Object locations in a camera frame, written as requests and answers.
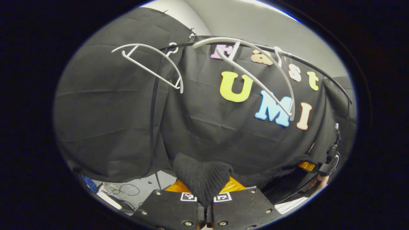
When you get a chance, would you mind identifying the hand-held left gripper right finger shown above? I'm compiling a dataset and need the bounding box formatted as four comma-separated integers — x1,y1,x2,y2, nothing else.
207,177,283,230

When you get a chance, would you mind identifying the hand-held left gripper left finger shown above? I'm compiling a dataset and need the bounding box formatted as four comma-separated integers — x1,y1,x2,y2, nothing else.
132,179,206,230

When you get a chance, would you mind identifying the black knit garment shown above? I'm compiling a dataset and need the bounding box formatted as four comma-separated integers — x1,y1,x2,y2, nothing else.
173,153,320,207

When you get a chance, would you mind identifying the white plastic hanger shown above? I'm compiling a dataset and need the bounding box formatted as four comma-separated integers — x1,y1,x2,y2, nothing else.
192,37,296,122
111,42,184,94

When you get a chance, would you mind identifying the black clothes rack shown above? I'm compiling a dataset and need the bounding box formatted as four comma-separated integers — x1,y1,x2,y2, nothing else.
150,41,353,190

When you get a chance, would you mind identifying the white power strip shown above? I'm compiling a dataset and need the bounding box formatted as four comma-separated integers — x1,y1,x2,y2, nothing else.
96,191,123,210

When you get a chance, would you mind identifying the blue object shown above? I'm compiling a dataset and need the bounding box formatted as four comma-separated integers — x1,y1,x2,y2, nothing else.
81,176,98,193

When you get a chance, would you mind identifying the black backdrop cloth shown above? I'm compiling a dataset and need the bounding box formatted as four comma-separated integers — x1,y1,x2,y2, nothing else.
54,7,358,183

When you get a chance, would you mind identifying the black floor cable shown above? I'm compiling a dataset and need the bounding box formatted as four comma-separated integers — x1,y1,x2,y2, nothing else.
110,183,141,201

